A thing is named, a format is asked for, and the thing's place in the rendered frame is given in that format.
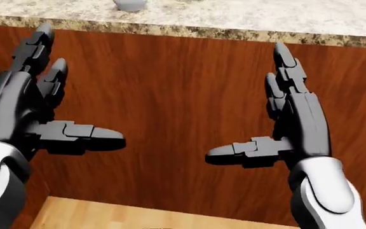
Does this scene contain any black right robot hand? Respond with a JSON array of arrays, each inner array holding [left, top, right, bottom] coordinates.
[[205, 42, 332, 171]]

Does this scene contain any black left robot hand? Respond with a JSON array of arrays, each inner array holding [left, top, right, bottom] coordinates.
[[0, 22, 127, 162]]

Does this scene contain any wooden counter cabinet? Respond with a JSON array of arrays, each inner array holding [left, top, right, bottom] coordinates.
[[0, 24, 366, 229]]

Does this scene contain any grey bowl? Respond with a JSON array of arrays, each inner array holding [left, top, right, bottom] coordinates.
[[112, 0, 148, 13]]

